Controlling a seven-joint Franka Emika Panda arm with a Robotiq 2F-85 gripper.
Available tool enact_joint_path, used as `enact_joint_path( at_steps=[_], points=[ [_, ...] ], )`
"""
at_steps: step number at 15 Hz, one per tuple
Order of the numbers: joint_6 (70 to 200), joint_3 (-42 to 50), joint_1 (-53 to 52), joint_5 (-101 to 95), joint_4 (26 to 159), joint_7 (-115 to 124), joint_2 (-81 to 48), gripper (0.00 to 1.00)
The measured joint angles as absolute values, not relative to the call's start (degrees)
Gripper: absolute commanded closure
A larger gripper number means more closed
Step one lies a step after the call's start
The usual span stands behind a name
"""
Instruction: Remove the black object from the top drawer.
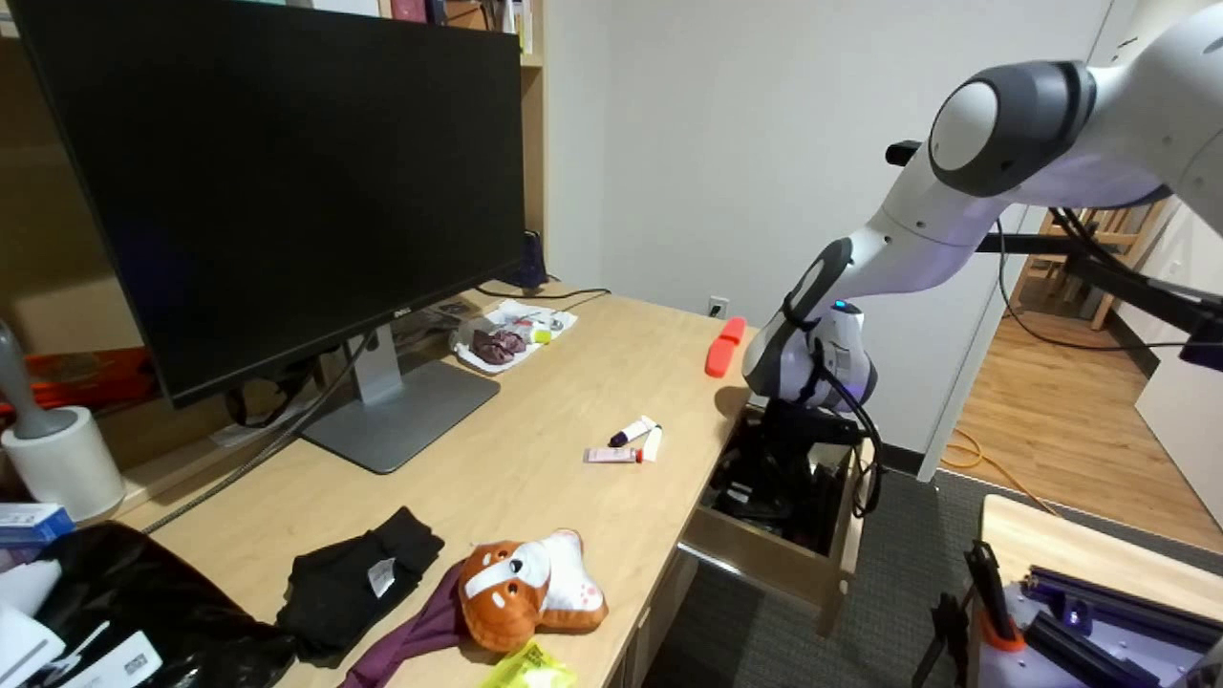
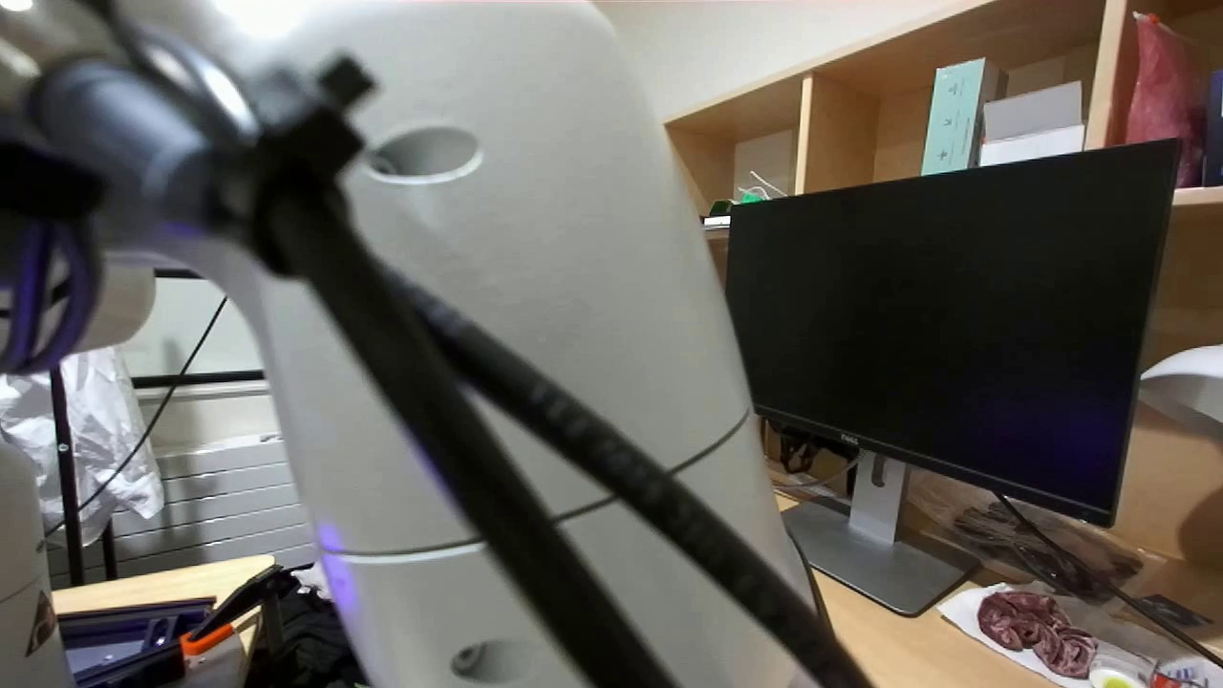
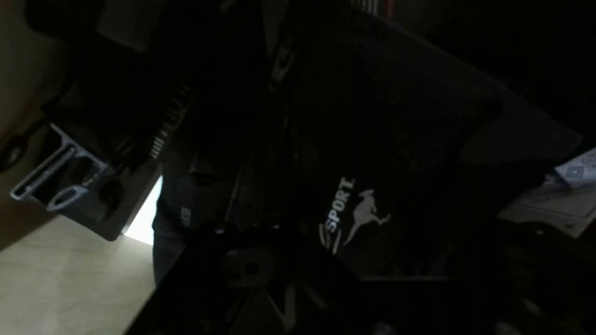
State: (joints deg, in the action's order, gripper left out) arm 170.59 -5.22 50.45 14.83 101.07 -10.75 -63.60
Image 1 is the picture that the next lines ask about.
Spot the black monitor cable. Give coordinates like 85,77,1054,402
224,335,373,435

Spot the purple tool tray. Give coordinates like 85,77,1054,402
1003,560,1223,688

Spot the orange white plush fox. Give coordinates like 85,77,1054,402
454,529,612,659

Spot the purple cloth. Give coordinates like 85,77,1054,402
341,560,472,688

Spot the silver monitor stand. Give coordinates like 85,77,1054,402
302,320,504,478

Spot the green wrapper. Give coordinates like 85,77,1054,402
476,639,579,688

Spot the white barcode label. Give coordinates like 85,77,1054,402
54,628,166,688

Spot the black folded cloth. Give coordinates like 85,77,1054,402
273,503,447,664

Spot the yellow floor cable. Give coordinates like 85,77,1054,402
949,423,1025,503

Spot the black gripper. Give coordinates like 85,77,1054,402
741,402,860,511

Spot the light wooden drawer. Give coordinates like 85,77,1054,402
672,407,884,616

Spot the light wooden side table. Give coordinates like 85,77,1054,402
977,492,1223,628

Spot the orange box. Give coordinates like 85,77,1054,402
23,342,164,417

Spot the white marker with black cap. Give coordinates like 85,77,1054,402
607,413,659,453

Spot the blue white box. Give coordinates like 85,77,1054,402
0,498,76,556

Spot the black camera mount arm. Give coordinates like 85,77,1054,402
977,204,1223,374

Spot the wooden slatted chair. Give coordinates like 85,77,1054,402
1003,204,1175,329

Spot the black plastic bag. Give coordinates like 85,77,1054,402
23,516,302,688

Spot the patterned plate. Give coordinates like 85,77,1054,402
452,298,579,377

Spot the black computer monitor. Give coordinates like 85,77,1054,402
11,0,527,408

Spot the orange handled tool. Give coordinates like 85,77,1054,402
963,540,1026,659

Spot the orange plastic object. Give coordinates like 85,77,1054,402
702,316,750,381

